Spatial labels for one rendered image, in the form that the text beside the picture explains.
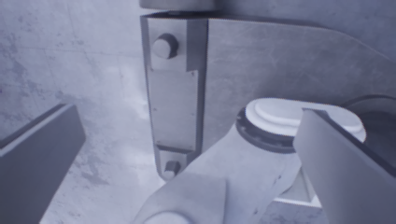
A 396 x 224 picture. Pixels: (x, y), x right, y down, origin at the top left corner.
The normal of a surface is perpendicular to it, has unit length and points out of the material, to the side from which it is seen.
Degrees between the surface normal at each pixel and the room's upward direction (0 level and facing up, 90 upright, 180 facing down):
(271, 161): 90
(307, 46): 0
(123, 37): 0
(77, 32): 0
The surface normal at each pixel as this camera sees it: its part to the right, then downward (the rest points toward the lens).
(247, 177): 0.03, -0.85
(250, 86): -0.20, 0.51
